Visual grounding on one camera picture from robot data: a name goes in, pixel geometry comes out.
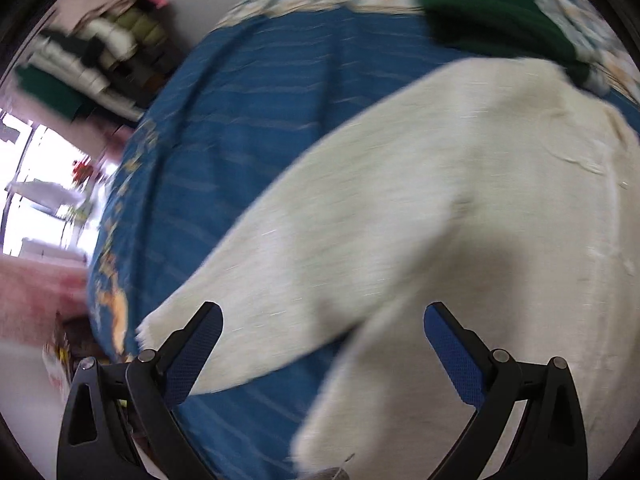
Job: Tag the green varsity jacket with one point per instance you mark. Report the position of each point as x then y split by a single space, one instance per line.
510 29

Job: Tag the dark box on floor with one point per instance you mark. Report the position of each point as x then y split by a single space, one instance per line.
71 341

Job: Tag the pink curtain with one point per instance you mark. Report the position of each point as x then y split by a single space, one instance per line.
34 292

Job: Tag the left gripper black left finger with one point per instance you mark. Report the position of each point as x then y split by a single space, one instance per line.
96 441

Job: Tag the white fluffy sweater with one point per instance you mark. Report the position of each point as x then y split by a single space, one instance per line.
493 186

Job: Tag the open shelf with folded clothes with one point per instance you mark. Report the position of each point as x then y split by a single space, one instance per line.
99 58

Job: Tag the blue striped bedspread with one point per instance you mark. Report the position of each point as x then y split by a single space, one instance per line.
247 104

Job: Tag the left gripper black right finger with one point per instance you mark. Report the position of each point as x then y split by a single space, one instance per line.
550 442

